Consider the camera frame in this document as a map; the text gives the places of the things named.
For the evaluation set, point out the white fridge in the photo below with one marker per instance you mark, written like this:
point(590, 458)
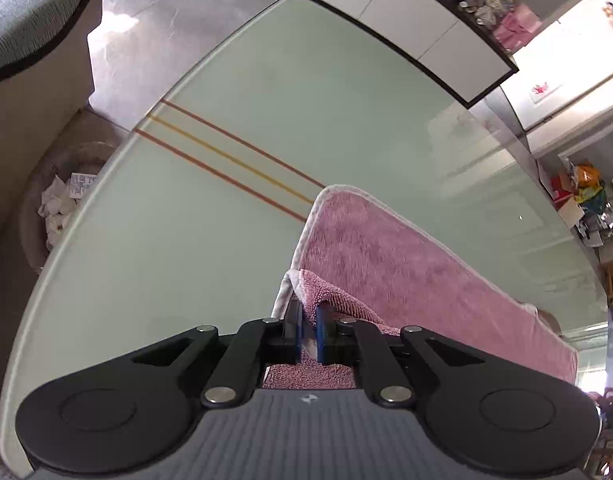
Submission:
point(571, 50)

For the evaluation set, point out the waste bin with paper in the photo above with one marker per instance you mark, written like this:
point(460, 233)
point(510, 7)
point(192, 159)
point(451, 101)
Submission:
point(61, 200)

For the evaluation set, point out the white sideboard with dark top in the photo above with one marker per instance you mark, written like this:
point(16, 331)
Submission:
point(411, 15)

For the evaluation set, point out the colourful plastic bags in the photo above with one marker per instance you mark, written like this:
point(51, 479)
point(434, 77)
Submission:
point(588, 185)

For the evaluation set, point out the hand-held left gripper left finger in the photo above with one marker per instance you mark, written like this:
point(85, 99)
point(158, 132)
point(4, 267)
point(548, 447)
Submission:
point(297, 332)

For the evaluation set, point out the red cardboard box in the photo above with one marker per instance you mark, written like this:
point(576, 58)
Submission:
point(566, 200)

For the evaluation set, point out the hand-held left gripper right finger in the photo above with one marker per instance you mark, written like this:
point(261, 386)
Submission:
point(322, 334)

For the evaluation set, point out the pink gift box with bow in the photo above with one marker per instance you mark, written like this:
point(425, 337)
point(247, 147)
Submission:
point(516, 27)

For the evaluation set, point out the teddy bear bouquet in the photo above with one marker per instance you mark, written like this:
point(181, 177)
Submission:
point(496, 5)

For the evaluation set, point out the grey chair with black edge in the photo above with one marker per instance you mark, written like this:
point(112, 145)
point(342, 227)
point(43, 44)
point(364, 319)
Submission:
point(26, 20)

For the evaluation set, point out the pink towel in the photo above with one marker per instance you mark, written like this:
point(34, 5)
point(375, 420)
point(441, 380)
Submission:
point(401, 280)

